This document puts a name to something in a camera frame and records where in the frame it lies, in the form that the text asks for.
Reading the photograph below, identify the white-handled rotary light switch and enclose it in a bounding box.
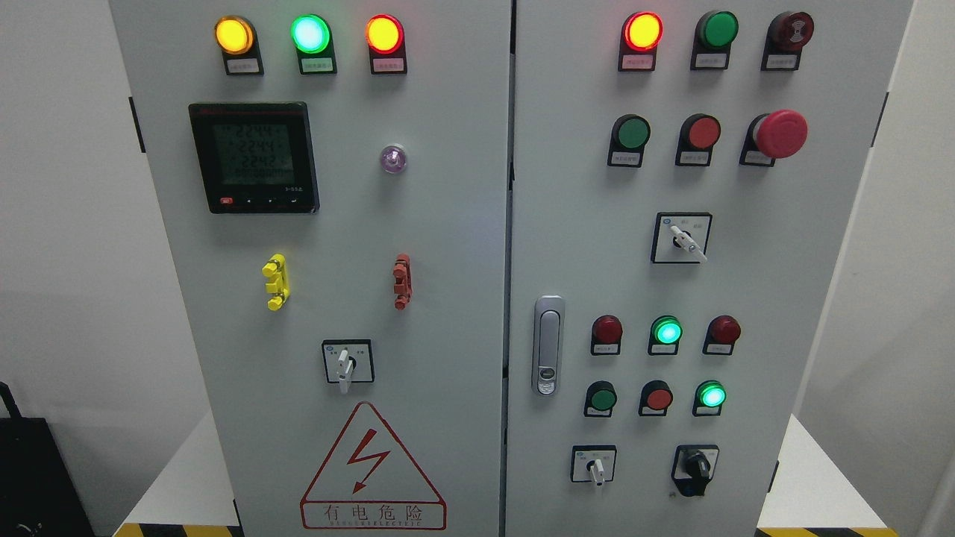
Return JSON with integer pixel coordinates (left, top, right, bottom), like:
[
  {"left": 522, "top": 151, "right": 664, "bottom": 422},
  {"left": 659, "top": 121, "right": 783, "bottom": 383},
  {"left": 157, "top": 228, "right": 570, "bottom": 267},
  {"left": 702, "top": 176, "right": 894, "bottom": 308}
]
[{"left": 321, "top": 339, "right": 375, "bottom": 394}]

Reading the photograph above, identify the small clear light bulb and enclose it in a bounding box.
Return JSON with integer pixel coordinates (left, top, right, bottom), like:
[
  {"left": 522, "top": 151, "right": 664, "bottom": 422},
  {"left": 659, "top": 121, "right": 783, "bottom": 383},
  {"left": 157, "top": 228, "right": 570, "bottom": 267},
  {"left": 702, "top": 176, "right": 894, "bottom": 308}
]
[{"left": 379, "top": 144, "right": 408, "bottom": 175}]

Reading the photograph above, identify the dark red lamp left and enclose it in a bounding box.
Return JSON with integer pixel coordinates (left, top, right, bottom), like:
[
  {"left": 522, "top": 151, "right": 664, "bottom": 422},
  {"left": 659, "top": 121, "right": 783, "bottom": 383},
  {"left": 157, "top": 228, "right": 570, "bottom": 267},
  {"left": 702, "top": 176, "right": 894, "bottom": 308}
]
[{"left": 590, "top": 314, "right": 623, "bottom": 356}]

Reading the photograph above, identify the dark red lamp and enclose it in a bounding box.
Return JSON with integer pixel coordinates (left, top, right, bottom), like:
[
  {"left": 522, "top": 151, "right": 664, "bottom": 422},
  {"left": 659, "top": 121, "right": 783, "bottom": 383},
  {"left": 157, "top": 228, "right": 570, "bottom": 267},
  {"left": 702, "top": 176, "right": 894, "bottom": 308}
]
[
  {"left": 590, "top": 314, "right": 623, "bottom": 356},
  {"left": 702, "top": 314, "right": 742, "bottom": 356}
]

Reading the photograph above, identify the grey left cabinet door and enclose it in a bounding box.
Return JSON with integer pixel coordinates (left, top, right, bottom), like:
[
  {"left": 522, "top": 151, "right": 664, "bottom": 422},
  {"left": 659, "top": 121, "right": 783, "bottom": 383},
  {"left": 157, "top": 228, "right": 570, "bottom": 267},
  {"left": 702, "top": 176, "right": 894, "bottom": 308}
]
[{"left": 110, "top": 1, "right": 511, "bottom": 536}]

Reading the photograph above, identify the grey cabinet door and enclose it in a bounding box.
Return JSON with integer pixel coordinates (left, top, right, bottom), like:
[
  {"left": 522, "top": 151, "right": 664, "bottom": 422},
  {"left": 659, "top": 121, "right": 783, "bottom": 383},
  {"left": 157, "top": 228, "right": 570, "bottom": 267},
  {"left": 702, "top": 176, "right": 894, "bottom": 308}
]
[
  {"left": 110, "top": 1, "right": 511, "bottom": 536},
  {"left": 504, "top": 1, "right": 912, "bottom": 536}
]

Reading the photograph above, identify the green push button lower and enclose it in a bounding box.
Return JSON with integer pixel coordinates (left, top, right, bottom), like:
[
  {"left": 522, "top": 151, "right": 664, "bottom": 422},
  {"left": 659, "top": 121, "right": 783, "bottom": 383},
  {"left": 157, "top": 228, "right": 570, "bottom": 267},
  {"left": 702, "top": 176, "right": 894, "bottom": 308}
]
[{"left": 583, "top": 380, "right": 618, "bottom": 418}]

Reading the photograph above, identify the green push button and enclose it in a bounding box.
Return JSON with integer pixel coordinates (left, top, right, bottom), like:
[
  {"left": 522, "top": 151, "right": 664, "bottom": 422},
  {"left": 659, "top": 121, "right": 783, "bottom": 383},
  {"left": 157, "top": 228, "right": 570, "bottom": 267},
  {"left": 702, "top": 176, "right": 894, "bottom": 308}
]
[
  {"left": 583, "top": 380, "right": 618, "bottom": 418},
  {"left": 607, "top": 113, "right": 651, "bottom": 168}
]

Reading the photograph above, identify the green lit lamp middle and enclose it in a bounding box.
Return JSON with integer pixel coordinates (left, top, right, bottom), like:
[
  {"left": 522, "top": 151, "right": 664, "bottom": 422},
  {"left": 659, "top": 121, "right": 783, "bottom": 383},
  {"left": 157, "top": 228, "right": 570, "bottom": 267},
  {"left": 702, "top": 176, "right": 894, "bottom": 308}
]
[{"left": 647, "top": 314, "right": 683, "bottom": 356}]

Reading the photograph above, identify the green push button upper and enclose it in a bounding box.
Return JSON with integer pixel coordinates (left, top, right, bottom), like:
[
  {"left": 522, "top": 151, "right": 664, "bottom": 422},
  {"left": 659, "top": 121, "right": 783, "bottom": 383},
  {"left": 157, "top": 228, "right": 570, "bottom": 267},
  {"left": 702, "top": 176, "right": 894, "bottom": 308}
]
[{"left": 607, "top": 113, "right": 651, "bottom": 168}]

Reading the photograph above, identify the red push button lower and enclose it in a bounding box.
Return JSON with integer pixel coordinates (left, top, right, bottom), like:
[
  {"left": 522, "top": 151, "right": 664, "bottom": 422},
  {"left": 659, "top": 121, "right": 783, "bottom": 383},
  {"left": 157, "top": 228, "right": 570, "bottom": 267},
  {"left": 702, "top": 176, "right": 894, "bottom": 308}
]
[{"left": 638, "top": 380, "right": 673, "bottom": 417}]

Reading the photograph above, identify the red push button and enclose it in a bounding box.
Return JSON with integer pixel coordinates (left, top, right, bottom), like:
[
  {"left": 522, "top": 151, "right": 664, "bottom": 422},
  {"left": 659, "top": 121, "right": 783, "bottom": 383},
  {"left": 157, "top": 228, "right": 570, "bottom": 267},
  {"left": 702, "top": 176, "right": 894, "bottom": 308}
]
[
  {"left": 638, "top": 380, "right": 673, "bottom": 417},
  {"left": 674, "top": 113, "right": 721, "bottom": 167}
]

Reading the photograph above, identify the grey right cabinet door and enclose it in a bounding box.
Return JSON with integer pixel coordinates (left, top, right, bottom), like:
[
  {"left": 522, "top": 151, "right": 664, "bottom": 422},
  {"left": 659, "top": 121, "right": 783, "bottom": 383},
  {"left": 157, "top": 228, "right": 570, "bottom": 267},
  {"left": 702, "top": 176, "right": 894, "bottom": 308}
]
[{"left": 504, "top": 1, "right": 912, "bottom": 536}]

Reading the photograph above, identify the red electric hazard warning sticker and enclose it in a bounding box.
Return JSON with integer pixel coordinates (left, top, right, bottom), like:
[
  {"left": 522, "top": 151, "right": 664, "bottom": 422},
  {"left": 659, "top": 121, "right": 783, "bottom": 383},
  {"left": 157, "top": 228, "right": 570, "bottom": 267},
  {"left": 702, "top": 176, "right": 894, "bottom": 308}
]
[{"left": 300, "top": 401, "right": 448, "bottom": 531}]

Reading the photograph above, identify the black digital power meter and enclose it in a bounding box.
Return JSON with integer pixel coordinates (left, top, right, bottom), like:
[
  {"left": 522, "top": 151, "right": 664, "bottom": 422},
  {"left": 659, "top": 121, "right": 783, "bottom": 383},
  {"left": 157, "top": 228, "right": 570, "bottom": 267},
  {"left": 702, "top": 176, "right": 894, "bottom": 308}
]
[{"left": 188, "top": 101, "right": 320, "bottom": 214}]

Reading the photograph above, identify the red-rimmed orange indicator lamp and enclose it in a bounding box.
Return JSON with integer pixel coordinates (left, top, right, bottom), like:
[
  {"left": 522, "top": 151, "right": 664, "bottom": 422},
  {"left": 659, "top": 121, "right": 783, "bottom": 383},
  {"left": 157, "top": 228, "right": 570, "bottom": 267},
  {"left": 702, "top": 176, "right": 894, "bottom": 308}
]
[{"left": 365, "top": 13, "right": 408, "bottom": 75}]

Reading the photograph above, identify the dark red lamp right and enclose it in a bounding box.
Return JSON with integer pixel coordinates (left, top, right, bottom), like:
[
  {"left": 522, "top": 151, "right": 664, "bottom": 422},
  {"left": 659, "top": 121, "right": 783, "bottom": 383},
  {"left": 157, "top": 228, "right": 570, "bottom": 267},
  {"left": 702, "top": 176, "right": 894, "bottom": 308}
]
[{"left": 702, "top": 314, "right": 742, "bottom": 356}]

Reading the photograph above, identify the red push button upper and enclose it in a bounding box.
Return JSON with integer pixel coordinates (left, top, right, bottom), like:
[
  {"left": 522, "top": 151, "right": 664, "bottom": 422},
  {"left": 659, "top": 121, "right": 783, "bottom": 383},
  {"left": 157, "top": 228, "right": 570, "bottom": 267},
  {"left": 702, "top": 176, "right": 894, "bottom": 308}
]
[{"left": 674, "top": 113, "right": 721, "bottom": 167}]

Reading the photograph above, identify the green lit button lower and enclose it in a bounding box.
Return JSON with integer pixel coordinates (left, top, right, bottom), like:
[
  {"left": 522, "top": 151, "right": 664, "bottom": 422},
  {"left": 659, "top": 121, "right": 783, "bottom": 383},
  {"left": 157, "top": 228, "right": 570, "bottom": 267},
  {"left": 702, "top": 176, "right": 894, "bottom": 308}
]
[{"left": 692, "top": 380, "right": 727, "bottom": 417}]

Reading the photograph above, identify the green lit indicator lamp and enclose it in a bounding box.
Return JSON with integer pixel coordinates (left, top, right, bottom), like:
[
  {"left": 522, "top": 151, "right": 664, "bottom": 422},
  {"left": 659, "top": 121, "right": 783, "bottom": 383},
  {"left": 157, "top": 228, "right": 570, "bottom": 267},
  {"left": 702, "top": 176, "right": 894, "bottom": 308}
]
[{"left": 290, "top": 13, "right": 337, "bottom": 75}]

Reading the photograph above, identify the red lit indicator lamp right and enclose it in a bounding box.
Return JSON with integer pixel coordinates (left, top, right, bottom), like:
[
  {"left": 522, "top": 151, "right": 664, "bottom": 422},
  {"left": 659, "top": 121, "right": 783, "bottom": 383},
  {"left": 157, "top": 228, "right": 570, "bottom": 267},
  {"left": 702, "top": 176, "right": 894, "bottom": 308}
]
[{"left": 618, "top": 11, "right": 664, "bottom": 72}]

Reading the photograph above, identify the red mushroom emergency stop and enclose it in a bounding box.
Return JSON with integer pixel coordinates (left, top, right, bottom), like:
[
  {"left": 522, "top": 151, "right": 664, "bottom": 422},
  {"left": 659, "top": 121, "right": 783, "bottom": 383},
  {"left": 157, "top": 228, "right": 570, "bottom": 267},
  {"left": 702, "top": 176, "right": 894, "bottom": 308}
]
[{"left": 738, "top": 109, "right": 809, "bottom": 167}]

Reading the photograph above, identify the yellow indicator lamp top left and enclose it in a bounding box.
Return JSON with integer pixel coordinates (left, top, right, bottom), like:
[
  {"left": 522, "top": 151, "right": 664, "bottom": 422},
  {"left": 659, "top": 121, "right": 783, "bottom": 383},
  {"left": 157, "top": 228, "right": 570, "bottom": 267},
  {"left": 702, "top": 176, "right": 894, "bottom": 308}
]
[{"left": 214, "top": 15, "right": 263, "bottom": 76}]

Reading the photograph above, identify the green unlit indicator lamp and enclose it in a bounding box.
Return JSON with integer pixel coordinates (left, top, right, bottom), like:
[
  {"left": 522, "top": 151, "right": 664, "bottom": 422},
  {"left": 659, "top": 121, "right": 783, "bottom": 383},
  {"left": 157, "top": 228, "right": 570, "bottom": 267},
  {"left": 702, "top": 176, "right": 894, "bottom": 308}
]
[{"left": 690, "top": 10, "right": 739, "bottom": 71}]

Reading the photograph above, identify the dark red buzzer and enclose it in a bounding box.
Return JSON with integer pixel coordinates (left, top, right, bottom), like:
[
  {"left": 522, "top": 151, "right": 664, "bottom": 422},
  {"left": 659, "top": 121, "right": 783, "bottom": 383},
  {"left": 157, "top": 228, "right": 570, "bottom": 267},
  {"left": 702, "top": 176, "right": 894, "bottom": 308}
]
[{"left": 761, "top": 11, "right": 814, "bottom": 72}]

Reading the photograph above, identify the black bag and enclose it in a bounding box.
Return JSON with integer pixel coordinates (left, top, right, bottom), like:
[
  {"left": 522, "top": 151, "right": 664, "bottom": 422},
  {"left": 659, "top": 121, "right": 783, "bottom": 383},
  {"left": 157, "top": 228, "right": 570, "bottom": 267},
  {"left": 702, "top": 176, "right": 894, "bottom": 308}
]
[{"left": 1, "top": 382, "right": 93, "bottom": 536}]

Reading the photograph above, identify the silver door latch handle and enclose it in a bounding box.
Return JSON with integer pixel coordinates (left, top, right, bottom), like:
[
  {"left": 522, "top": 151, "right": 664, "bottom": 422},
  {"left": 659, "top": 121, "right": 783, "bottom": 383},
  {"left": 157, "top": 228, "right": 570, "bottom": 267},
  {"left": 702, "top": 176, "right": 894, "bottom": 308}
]
[{"left": 532, "top": 295, "right": 566, "bottom": 395}]

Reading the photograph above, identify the white-handled selector switch upper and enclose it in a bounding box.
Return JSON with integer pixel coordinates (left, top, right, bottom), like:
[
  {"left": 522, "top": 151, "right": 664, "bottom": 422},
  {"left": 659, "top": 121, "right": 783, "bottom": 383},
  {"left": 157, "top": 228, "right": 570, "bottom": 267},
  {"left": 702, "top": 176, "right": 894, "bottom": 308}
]
[{"left": 651, "top": 212, "right": 713, "bottom": 264}]

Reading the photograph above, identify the small white-handled selector switch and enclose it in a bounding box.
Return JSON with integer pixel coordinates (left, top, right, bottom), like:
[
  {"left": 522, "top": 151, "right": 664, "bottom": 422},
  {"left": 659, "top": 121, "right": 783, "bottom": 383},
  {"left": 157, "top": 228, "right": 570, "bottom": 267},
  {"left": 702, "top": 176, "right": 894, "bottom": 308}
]
[{"left": 570, "top": 445, "right": 617, "bottom": 487}]

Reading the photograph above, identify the black knob selector switch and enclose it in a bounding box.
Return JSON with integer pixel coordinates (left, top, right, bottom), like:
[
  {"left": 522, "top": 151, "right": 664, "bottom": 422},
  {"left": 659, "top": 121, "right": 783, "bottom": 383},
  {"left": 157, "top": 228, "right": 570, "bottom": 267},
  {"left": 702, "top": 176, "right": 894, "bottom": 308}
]
[{"left": 671, "top": 445, "right": 720, "bottom": 497}]

